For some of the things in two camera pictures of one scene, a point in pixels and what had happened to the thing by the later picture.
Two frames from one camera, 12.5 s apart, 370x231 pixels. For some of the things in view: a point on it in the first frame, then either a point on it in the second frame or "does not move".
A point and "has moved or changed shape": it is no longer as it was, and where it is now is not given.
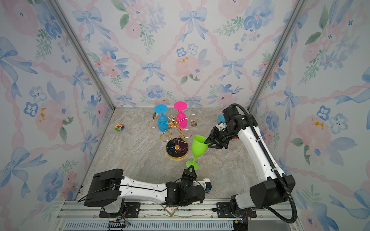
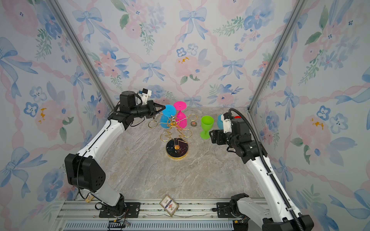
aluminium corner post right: x=295 y=15 does not move
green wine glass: x=199 y=147 → x=207 y=123
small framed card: x=170 y=210 does not move
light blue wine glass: x=221 y=118 does not move
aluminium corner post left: x=82 y=51 does not move
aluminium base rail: x=79 y=214 does not move
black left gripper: x=187 y=175 → x=151 y=107
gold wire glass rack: x=177 y=147 does not move
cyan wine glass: x=163 y=122 has moved or changed shape
